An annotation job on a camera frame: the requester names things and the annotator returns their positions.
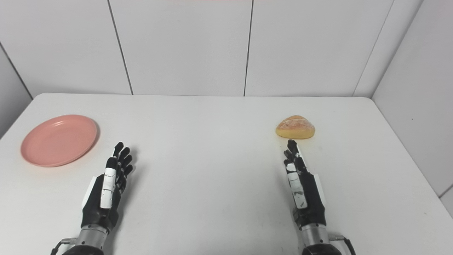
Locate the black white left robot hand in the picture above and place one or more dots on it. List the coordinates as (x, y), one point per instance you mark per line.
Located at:
(95, 209)

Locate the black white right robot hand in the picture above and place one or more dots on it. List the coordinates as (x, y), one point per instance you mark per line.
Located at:
(311, 202)

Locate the golden bread roll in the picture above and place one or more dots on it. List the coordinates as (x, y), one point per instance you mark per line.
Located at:
(295, 128)

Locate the pink round plate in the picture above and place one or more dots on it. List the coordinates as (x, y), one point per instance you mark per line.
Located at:
(58, 140)

